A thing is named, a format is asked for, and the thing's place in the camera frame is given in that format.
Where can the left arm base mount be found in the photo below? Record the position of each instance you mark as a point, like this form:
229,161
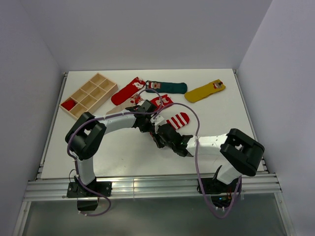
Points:
88,197

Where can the wooden compartment tray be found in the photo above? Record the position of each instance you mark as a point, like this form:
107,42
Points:
91,95

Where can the red white striped sock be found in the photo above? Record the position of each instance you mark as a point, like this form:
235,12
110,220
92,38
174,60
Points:
178,121

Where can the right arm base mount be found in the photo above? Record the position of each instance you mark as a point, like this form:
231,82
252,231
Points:
221,194

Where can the red sock with santa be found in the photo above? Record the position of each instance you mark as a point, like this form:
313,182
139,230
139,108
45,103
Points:
69,104

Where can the beige sock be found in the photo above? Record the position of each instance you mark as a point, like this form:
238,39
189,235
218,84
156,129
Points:
130,102

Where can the red sock centre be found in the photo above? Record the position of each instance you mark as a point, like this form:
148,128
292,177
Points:
165,100

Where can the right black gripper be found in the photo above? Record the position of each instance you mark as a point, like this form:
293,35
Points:
156,138

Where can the yellow sock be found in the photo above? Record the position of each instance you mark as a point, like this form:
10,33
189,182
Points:
204,91

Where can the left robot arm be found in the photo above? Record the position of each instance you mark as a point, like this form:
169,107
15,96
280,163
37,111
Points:
84,138

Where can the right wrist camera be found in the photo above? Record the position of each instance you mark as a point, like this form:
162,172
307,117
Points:
158,120

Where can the red sock upper left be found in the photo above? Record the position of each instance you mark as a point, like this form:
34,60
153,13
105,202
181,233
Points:
128,91

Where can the aluminium front rail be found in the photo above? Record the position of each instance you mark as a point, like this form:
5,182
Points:
147,187

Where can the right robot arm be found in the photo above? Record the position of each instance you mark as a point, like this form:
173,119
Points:
243,154

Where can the dark green sock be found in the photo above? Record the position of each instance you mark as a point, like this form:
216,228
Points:
166,87

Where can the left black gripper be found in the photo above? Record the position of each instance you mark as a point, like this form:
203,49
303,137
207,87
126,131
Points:
147,129

